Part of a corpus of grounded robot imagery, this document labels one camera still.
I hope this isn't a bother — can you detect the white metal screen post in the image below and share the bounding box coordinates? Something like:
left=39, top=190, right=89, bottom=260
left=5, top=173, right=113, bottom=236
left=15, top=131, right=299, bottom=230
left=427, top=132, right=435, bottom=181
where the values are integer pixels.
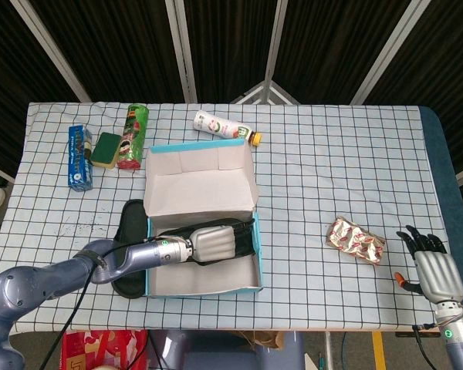
left=9, top=0, right=92, bottom=103
left=261, top=0, right=289, bottom=84
left=350, top=0, right=424, bottom=106
left=164, top=0, right=198, bottom=103

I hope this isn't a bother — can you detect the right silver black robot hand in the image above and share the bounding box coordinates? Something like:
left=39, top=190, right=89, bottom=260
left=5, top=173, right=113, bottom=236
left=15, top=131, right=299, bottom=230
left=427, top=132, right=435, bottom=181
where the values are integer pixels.
left=394, top=225, right=463, bottom=304

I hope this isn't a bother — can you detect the blue padded table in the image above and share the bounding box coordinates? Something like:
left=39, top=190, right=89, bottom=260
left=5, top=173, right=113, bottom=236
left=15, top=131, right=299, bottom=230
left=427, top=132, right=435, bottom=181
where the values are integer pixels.
left=418, top=106, right=463, bottom=263

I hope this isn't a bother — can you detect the gold red snack packet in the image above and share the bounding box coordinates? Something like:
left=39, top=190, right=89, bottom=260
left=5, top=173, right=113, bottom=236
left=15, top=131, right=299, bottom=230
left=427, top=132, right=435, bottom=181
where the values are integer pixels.
left=326, top=215, right=387, bottom=266

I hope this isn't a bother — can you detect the green yellow sponge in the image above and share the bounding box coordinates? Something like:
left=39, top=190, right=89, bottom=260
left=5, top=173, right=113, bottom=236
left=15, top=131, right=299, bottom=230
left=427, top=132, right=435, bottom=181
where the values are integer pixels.
left=89, top=132, right=123, bottom=170

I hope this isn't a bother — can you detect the green chips can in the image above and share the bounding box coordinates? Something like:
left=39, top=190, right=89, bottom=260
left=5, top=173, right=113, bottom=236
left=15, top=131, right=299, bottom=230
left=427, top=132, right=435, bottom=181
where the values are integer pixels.
left=115, top=103, right=150, bottom=170

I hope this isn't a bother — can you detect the black slipper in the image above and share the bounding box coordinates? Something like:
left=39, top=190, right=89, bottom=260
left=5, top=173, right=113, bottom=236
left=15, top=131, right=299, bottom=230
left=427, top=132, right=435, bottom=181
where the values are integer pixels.
left=110, top=199, right=150, bottom=300
left=154, top=217, right=256, bottom=267

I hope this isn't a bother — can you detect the blue cardboard wrap box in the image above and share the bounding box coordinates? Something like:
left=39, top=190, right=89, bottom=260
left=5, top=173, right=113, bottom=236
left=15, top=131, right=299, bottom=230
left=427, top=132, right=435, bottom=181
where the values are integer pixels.
left=67, top=124, right=95, bottom=193

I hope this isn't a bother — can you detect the white black checkered tablecloth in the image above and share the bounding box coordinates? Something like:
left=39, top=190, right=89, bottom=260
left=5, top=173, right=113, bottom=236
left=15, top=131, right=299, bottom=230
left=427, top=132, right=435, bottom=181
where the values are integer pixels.
left=0, top=101, right=463, bottom=333

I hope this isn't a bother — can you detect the light blue shoe box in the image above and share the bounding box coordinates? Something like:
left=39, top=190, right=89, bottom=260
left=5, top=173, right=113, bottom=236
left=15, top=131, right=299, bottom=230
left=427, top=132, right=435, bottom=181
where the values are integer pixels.
left=144, top=138, right=264, bottom=298

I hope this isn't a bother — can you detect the white metal screen foot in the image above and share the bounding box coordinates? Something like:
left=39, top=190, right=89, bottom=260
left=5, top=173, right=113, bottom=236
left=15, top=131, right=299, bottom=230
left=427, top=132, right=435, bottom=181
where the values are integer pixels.
left=230, top=79, right=300, bottom=105

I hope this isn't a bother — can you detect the red patterned bag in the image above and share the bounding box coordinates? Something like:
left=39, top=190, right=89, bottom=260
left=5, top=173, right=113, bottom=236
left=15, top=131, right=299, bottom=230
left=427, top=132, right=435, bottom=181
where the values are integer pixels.
left=60, top=329, right=150, bottom=370

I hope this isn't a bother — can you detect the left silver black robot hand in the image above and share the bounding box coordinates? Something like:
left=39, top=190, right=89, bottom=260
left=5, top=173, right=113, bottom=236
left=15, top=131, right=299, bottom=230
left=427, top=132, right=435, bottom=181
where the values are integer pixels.
left=188, top=226, right=237, bottom=264

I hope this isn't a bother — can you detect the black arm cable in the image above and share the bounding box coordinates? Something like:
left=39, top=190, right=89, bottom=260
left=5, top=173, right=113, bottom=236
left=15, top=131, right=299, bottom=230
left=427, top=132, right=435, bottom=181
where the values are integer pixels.
left=38, top=240, right=171, bottom=370
left=411, top=323, right=455, bottom=370

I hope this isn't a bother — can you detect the brown paper bag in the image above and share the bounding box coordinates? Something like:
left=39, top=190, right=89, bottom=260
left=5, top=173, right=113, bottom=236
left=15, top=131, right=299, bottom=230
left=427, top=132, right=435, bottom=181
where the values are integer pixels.
left=237, top=330, right=285, bottom=350

